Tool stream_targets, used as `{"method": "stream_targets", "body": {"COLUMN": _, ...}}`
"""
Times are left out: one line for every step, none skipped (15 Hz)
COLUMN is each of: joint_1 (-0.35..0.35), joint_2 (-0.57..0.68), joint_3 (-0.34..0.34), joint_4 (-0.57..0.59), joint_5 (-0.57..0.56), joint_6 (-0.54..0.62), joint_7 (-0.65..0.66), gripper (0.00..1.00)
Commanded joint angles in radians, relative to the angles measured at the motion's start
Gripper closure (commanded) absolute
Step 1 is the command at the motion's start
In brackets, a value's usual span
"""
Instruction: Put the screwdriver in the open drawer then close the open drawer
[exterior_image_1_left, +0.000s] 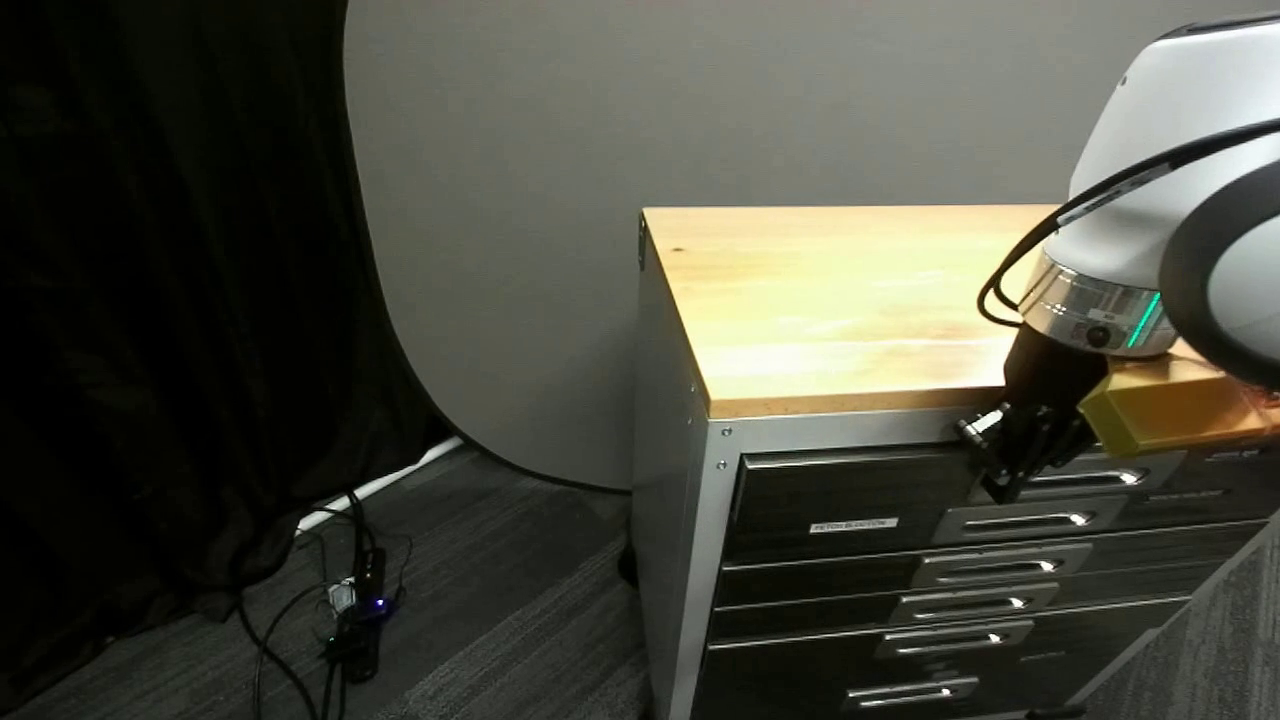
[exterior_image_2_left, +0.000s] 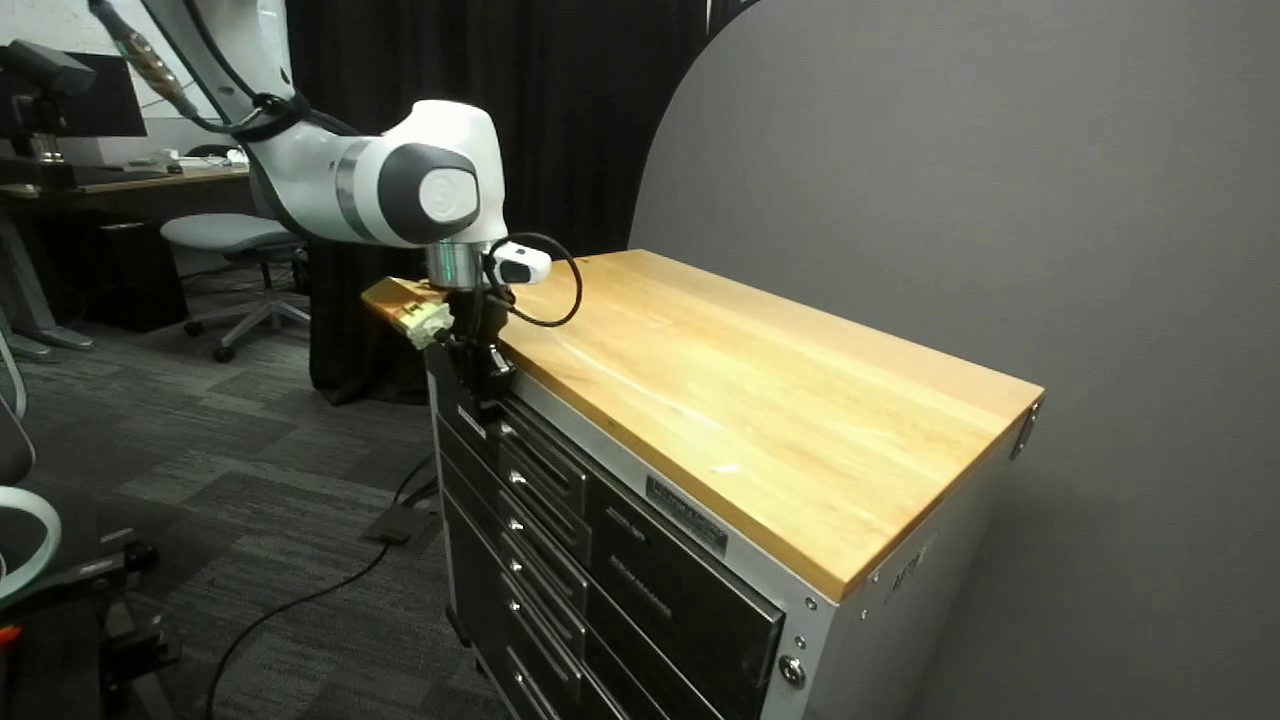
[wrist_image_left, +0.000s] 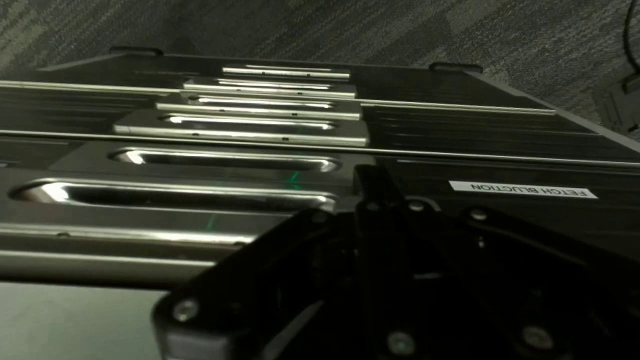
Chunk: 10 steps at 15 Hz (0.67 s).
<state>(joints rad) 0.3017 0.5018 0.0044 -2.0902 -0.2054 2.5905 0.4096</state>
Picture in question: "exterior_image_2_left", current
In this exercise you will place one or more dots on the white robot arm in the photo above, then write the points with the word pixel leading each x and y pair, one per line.
pixel 334 185

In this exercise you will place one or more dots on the wooden office desk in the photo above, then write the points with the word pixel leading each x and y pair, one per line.
pixel 80 194

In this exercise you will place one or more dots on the wood topped tool cabinet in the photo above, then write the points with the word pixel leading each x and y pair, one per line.
pixel 745 386

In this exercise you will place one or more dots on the silver drawer name plate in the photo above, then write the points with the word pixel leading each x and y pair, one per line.
pixel 686 514

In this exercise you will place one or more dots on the beige wrist camera module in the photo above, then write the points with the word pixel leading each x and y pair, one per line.
pixel 431 327

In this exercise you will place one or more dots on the black curtain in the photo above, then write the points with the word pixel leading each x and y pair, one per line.
pixel 535 82

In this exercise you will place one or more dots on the black floor equipment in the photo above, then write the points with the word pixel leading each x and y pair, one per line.
pixel 67 641

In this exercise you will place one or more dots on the white curved tube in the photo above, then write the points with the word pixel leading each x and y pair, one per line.
pixel 48 535

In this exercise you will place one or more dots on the large black cabinet drawer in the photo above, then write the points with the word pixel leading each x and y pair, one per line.
pixel 693 614

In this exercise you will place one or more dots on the gray office chair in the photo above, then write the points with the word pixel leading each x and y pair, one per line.
pixel 235 238

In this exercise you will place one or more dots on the round silver cabinet lock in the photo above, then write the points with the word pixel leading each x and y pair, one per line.
pixel 793 669

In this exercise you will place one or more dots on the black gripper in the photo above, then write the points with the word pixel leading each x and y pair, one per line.
pixel 477 317

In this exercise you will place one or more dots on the narrow black cabinet drawer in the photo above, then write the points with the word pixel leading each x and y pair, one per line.
pixel 541 519
pixel 535 464
pixel 546 564
pixel 546 619

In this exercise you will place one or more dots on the gray rounded divider panel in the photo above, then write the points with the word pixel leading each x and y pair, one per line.
pixel 963 175

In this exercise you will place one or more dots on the black computer monitor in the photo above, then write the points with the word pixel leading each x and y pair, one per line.
pixel 67 95

